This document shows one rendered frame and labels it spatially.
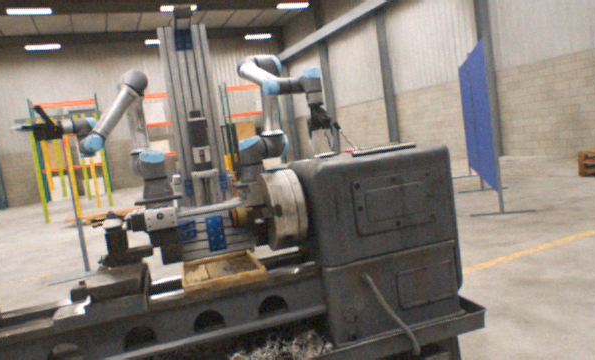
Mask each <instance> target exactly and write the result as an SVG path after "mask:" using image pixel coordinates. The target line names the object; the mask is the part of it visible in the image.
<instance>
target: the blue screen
mask: <svg viewBox="0 0 595 360"><path fill-rule="evenodd" d="M481 34H482V38H481V39H480V40H479V42H478V43H477V44H476V45H475V46H474V49H473V50H472V52H471V53H470V52H469V53H467V58H466V60H465V61H464V62H463V64H462V65H461V66H458V76H459V86H460V94H461V103H462V113H463V122H464V131H465V140H466V150H467V159H468V169H469V175H464V176H455V177H452V178H462V177H472V176H479V182H480V189H475V190H465V191H458V193H468V192H477V191H487V190H495V191H496V192H497V193H498V199H499V209H500V212H491V213H479V214H470V216H494V215H506V214H518V213H529V212H536V209H526V210H515V211H504V201H503V191H502V189H508V187H507V186H505V187H502V181H501V172H500V162H499V152H498V142H497V132H496V123H495V113H494V103H493V93H492V84H491V74H490V64H489V54H488V44H487V35H486V31H482V32H481ZM471 168H472V169H473V170H474V171H475V172H477V174H474V175H472V171H471ZM483 180H484V181H485V182H486V183H488V184H489V185H490V186H491V187H492V188H485V189H484V187H483Z"/></svg>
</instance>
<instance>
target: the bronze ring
mask: <svg viewBox="0 0 595 360"><path fill-rule="evenodd" d="M247 211H253V208H246V206H245V205H243V206H241V207H236V208H235V210H234V209H231V210H228V216H229V221H230V225H231V228H236V227H237V226H238V227H239V228H242V227H247V228H248V227H249V223H253V222H255V219H254V220H249V218H248V213H247Z"/></svg>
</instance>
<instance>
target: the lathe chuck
mask: <svg viewBox="0 0 595 360"><path fill-rule="evenodd" d="M257 179H258V182H259V186H260V193H261V196H262V199H263V201H264V202H265V204H266V207H267V208H268V207H273V206H276V204H279V206H281V212H282V216H281V217H278V216H272V217H268V219H269V221H268V224H267V229H268V245H269V249H270V250H271V251H273V252H274V251H279V250H284V249H289V248H294V247H296V246H297V245H298V242H299V234H300V227H299V216H298V209H297V204H296V199H295V195H294V192H293V188H292V185H291V183H290V180H289V178H288V176H287V174H286V173H285V172H283V171H277V172H275V173H268V172H264V173H260V174H259V175H258V178H257ZM288 235H291V236H292V239H291V240H290V241H284V237H286V236H288Z"/></svg>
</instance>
